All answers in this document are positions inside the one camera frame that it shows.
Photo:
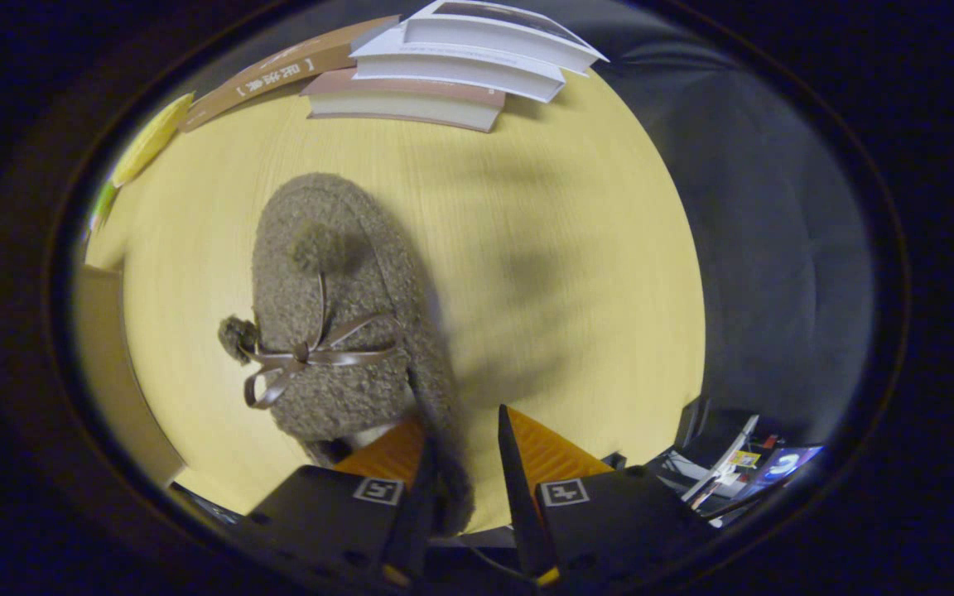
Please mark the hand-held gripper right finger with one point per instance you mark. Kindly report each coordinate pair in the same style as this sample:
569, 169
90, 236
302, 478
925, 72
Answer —
518, 513

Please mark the plain white book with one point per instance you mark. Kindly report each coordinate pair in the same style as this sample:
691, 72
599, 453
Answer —
460, 74

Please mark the beige fabric storage box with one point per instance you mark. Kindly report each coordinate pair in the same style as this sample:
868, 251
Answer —
113, 372

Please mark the black clamp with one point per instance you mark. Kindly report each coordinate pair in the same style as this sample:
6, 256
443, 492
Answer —
686, 424

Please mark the yellow plush toy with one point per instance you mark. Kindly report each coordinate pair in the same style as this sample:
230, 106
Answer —
150, 141

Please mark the pink and green plush toy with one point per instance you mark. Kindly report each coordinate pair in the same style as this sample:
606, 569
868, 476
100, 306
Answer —
103, 203

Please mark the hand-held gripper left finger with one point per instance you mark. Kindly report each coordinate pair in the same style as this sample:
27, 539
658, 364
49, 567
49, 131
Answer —
412, 538

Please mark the glowing blue screen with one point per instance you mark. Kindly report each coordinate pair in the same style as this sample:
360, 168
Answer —
792, 465

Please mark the brown fuzzy slipper shoe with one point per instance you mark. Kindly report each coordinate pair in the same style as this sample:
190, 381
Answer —
328, 331

